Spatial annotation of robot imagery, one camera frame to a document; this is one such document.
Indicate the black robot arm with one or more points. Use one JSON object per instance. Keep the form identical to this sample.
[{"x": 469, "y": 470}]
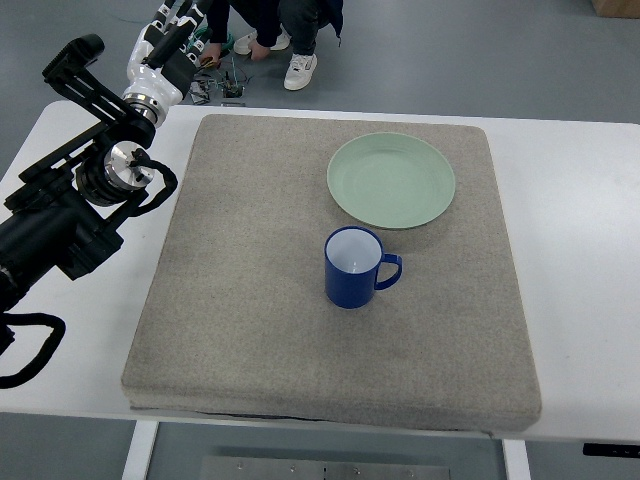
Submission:
[{"x": 72, "y": 201}]

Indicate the cardboard box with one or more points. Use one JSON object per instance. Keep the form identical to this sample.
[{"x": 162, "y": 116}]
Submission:
[{"x": 625, "y": 9}]

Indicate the person in dark clothes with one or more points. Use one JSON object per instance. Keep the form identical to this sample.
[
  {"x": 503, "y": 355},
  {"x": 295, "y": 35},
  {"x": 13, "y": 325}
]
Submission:
[{"x": 276, "y": 25}]

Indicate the green plate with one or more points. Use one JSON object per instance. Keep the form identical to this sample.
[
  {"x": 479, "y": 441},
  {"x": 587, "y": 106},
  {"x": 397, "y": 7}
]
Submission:
[{"x": 391, "y": 180}]

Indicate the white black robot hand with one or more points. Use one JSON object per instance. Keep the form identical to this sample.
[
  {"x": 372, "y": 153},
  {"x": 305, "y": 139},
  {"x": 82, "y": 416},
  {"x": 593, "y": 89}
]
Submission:
[{"x": 165, "y": 59}]

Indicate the blue enamel cup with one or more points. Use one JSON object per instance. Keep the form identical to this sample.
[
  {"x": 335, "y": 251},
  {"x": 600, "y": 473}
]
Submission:
[{"x": 357, "y": 266}]

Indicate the black table control panel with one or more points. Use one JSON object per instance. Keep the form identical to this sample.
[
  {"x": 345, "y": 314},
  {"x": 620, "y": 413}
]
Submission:
[{"x": 611, "y": 450}]

